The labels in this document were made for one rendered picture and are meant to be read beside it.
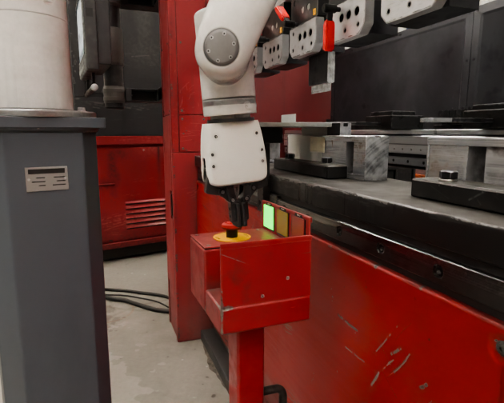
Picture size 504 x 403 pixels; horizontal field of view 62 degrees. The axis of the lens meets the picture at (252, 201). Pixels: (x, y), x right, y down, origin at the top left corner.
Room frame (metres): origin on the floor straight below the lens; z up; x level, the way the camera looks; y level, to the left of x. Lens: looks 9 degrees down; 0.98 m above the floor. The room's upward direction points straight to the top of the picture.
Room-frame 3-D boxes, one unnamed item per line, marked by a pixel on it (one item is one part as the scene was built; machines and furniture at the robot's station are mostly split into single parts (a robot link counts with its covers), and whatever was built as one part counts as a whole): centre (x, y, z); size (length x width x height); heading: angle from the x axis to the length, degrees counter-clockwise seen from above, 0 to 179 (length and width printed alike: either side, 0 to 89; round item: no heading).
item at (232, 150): (0.68, 0.03, 0.95); 0.10 x 0.07 x 0.11; 112
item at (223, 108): (0.68, 0.03, 1.01); 0.09 x 0.08 x 0.03; 112
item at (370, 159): (1.08, -0.20, 0.92); 0.39 x 0.06 x 0.10; 20
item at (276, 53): (1.35, -0.10, 1.26); 0.15 x 0.09 x 0.17; 20
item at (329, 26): (0.97, -0.17, 1.20); 0.04 x 0.02 x 0.10; 110
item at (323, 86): (1.14, -0.18, 1.13); 0.10 x 0.02 x 0.10; 20
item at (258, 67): (1.53, -0.03, 1.26); 0.15 x 0.09 x 0.17; 20
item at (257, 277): (0.74, 0.01, 0.75); 0.20 x 0.16 x 0.18; 22
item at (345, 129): (1.11, -0.19, 0.99); 0.20 x 0.03 x 0.03; 20
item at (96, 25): (2.07, 0.74, 1.42); 0.45 x 0.12 x 0.36; 25
